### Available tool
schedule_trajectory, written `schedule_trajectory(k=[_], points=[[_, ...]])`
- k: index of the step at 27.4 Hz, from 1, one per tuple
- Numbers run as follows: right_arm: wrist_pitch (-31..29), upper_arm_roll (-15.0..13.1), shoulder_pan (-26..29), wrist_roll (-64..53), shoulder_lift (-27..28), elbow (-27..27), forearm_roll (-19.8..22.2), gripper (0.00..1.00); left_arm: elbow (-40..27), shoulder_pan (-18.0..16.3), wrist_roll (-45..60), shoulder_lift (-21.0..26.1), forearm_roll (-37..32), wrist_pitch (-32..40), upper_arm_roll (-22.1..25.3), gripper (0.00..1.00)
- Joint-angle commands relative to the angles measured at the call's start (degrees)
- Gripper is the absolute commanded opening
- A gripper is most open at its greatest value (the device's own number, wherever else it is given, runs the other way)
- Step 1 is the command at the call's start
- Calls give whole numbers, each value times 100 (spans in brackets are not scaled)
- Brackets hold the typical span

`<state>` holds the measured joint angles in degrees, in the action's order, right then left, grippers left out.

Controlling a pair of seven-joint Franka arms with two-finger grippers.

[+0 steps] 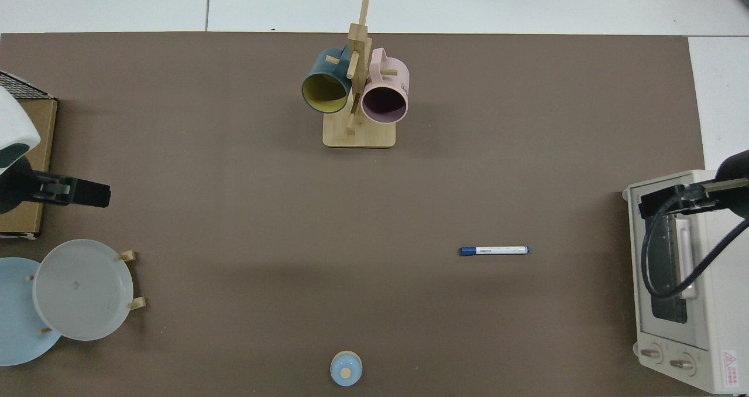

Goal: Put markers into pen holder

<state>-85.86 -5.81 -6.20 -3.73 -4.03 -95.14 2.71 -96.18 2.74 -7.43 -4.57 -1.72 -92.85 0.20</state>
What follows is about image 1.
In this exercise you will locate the pale toaster oven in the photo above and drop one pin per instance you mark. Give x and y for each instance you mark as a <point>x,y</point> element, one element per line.
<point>717,327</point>

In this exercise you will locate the white marker with blue cap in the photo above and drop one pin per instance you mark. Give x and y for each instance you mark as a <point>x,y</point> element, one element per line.
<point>497,250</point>

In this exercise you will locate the pink cup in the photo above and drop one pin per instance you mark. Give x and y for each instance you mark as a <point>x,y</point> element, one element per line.
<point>386,101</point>

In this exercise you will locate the dark teal cup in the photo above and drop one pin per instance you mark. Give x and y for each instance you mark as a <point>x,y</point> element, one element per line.
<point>323,89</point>

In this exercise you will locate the brown table cloth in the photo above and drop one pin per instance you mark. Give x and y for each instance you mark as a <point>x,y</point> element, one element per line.
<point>234,209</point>

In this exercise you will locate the wooden cup stand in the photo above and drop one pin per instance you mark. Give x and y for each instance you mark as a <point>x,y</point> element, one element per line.
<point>360,136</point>

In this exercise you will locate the small blue round holder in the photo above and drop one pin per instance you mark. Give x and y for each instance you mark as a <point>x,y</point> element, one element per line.
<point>346,369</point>

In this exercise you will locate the wooden plate rack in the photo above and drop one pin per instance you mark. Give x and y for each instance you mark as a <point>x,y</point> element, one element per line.
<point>138,303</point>

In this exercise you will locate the light blue plate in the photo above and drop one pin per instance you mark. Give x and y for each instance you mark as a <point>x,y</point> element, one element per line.
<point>17,321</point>

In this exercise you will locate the grey plate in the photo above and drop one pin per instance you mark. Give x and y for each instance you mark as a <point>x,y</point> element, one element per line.
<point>82,291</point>

